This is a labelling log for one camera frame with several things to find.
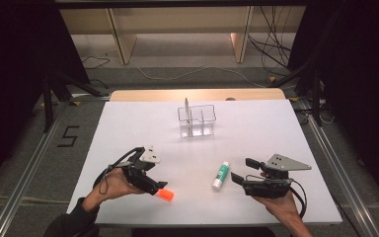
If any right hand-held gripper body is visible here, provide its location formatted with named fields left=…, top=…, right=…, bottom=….
left=242, top=153, right=313, bottom=199

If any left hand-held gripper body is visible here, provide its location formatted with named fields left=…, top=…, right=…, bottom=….
left=120, top=145, right=162, bottom=197

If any green and white glue stick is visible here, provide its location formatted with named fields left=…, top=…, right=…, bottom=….
left=211, top=161, right=231, bottom=192

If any clear plastic organizer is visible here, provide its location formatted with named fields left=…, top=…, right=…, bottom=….
left=177, top=104, right=217, bottom=138

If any clear pen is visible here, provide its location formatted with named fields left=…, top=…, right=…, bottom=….
left=184, top=97, right=193, bottom=133

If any person's right hand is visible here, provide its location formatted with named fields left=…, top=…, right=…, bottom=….
left=252, top=171, right=300, bottom=222

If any person's left hand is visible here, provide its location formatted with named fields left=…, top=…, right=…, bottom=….
left=87, top=167, right=146, bottom=206

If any white board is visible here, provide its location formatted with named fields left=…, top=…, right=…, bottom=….
left=66, top=99, right=343, bottom=228

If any wooden table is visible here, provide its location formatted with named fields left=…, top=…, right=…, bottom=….
left=110, top=88, right=286, bottom=103

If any black metal stand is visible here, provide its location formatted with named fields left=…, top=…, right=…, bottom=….
left=40, top=70, right=111, bottom=133
left=269, top=48, right=328, bottom=127

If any black curtain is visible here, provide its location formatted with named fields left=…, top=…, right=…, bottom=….
left=0, top=0, right=92, bottom=196
left=287, top=0, right=379, bottom=201

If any light wooden desk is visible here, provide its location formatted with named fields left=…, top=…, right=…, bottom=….
left=58, top=5, right=308, bottom=65

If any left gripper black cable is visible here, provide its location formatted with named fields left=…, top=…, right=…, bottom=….
left=93, top=146, right=146, bottom=196

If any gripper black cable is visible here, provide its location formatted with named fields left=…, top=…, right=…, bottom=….
left=93, top=146, right=146, bottom=196
left=289, top=179, right=309, bottom=221

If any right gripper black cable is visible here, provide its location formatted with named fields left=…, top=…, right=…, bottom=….
left=289, top=179, right=309, bottom=221

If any aluminum floor rail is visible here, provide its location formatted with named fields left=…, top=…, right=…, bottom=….
left=300, top=98, right=379, bottom=237
left=0, top=101, right=71, bottom=237

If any white floor cable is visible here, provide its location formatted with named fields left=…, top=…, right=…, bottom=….
left=134, top=65, right=268, bottom=89

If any black floor cable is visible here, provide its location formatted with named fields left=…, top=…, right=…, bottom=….
left=81, top=54, right=112, bottom=71

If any bundle of black cables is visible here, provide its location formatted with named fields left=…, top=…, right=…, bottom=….
left=247, top=5, right=294, bottom=71

